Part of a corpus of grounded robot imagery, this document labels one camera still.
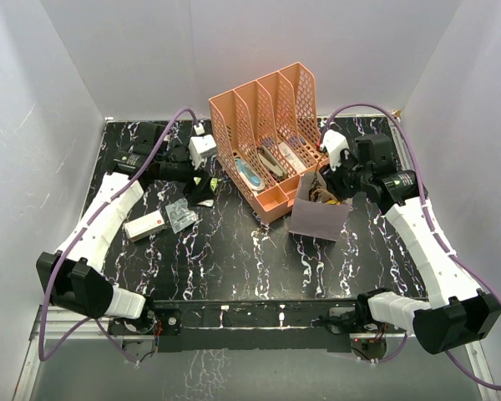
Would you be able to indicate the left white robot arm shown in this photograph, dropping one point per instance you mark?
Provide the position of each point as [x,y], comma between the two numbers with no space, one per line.
[71,277]

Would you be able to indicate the white rectangular snack box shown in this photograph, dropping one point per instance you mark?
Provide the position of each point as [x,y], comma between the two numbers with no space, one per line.
[144,226]

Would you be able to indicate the pink plastic desk organizer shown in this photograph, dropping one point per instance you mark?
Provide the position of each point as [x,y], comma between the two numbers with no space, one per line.
[267,111]

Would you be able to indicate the grey stapler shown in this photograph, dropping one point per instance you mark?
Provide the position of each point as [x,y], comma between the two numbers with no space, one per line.
[272,164]

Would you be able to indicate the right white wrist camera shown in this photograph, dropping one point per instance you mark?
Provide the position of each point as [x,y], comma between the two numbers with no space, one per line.
[333,143]

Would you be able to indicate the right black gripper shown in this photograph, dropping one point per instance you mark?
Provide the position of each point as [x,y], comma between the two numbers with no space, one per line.
[332,179]

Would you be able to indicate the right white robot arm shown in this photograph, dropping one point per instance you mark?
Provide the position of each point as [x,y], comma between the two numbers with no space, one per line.
[458,311]

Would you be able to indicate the white paper staples box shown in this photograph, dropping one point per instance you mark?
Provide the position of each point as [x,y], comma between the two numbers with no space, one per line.
[292,157]

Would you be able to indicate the green sour candy bag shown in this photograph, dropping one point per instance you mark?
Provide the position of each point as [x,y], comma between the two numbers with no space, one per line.
[204,191]

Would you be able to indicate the black front mounting rail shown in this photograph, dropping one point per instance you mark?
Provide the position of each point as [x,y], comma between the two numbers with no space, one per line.
[177,326]

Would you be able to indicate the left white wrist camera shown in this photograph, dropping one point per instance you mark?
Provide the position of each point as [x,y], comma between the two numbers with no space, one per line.
[201,147]

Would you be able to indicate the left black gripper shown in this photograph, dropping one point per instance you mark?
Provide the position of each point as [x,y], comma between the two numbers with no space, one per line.
[193,192]

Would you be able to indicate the blue correction tape blister pack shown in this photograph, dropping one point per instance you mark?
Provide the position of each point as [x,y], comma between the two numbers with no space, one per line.
[249,176]

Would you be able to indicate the silver foil snack packet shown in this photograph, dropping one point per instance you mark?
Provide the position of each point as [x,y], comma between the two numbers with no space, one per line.
[180,216]

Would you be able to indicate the lilac paper bag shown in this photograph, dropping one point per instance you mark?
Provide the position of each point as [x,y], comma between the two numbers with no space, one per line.
[317,219]

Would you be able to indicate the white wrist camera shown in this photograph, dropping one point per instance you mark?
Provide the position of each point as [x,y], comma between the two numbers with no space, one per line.
[201,147]
[333,143]

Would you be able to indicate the blue eraser block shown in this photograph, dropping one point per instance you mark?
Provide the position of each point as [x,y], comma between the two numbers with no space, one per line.
[298,141]

